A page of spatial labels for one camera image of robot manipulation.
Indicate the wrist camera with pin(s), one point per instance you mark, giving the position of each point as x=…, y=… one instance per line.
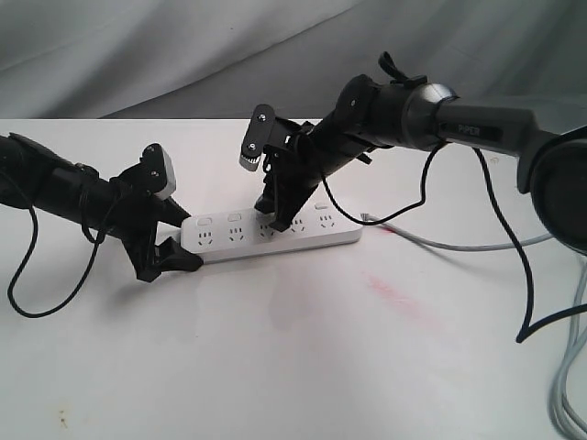
x=157, y=171
x=257, y=136

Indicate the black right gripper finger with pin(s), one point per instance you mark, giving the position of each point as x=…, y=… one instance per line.
x=289, y=198
x=269, y=201

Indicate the grey backdrop cloth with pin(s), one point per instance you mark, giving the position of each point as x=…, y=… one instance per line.
x=189, y=59

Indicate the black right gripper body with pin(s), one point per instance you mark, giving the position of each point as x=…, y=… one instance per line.
x=299, y=156

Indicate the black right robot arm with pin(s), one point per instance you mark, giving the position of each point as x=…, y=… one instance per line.
x=546, y=136

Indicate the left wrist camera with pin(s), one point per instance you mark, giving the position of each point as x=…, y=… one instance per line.
x=157, y=171

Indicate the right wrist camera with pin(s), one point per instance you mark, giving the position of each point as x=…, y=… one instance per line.
x=257, y=136

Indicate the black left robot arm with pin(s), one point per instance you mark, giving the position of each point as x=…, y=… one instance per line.
x=32, y=174

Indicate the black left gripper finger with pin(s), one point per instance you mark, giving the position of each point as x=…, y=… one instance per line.
x=171, y=213
x=169, y=255

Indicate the white five-outlet power strip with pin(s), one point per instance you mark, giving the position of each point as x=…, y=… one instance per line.
x=247, y=233

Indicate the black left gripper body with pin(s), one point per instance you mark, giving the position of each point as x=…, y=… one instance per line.
x=133, y=221

